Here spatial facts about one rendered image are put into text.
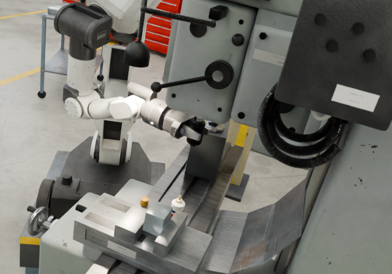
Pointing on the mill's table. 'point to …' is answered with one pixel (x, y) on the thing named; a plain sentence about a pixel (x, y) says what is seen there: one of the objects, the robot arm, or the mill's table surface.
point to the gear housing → (289, 8)
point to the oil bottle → (177, 204)
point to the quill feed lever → (217, 70)
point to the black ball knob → (238, 39)
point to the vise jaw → (132, 222)
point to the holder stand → (207, 152)
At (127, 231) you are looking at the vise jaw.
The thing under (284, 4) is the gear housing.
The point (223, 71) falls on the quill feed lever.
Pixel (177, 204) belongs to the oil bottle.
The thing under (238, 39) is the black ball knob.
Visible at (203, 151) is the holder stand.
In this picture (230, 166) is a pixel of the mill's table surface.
